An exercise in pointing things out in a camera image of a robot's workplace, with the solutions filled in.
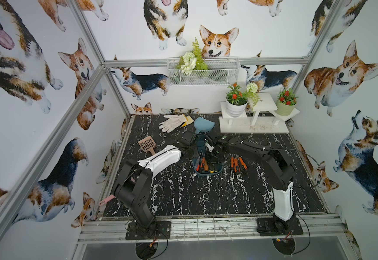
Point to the yellow cloth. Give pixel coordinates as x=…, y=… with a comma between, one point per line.
x=188, y=121

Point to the blue plastic dustpan scoop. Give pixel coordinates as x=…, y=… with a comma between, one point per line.
x=203, y=126

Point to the orange screwdriver in box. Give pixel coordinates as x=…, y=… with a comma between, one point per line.
x=236, y=166

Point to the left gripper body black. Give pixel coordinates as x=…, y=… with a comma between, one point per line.
x=190, y=143

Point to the green white artificial plant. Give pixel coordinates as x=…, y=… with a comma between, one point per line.
x=192, y=60

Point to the white stepped stand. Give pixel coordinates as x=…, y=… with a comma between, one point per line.
x=264, y=120

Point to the brown slotted scoop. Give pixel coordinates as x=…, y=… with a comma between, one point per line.
x=147, y=144

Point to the white wire wall basket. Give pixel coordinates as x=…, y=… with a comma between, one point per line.
x=219, y=72

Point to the green potted red flowers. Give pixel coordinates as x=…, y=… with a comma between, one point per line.
x=286, y=102

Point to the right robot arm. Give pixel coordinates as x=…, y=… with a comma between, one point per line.
x=278, y=170

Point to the white work glove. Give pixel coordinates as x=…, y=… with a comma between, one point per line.
x=172, y=122

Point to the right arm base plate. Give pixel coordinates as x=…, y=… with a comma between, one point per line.
x=274, y=226

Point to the orange screwdriver left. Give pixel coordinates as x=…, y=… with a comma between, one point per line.
x=203, y=165

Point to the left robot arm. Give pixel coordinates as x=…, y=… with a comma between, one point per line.
x=133, y=185

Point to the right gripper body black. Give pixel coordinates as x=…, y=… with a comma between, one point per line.
x=213, y=156

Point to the white potted red flowers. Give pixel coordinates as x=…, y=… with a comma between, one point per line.
x=237, y=100

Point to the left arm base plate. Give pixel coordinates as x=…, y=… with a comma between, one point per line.
x=157, y=230

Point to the teal storage box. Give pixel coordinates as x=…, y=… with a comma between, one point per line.
x=213, y=168

